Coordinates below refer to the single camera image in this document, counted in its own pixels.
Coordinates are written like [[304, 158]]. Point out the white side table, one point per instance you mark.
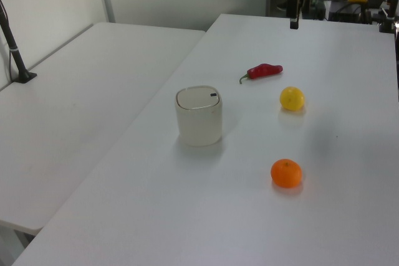
[[78, 107]]

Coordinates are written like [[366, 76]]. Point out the black pole camera stand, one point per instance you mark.
[[17, 57]]

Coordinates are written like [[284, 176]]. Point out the orange tangerine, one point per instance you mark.
[[286, 173]]

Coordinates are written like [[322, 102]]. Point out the red chili pepper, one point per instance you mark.
[[262, 71]]

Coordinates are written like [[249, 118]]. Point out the yellow toy fruit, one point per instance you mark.
[[292, 98]]

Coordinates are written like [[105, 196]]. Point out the black clamp camera stand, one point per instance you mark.
[[389, 17]]

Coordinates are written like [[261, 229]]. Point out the cream garbage bin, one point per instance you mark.
[[199, 129]]

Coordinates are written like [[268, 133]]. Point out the white partition panel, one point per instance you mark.
[[46, 4]]

